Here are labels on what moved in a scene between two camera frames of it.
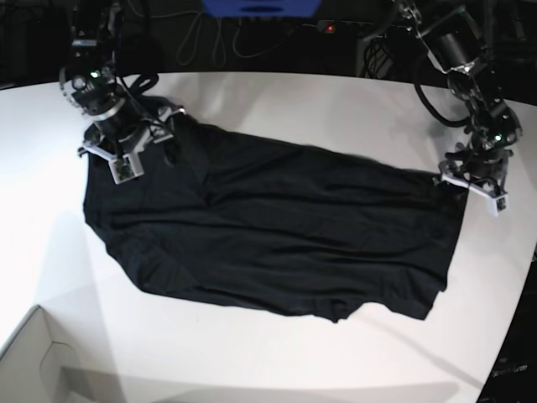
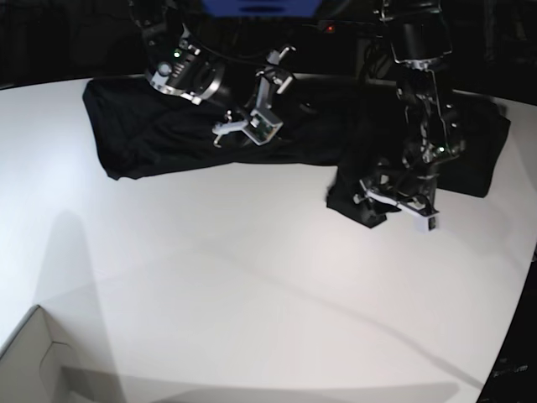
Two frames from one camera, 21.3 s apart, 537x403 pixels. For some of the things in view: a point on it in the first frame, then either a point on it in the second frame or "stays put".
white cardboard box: x=44 y=364 stays put
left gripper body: x=132 y=133 to x=263 y=122
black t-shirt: x=278 y=226 to x=355 y=123
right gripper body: x=481 y=170 to x=394 y=192
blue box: x=261 y=8 stays put
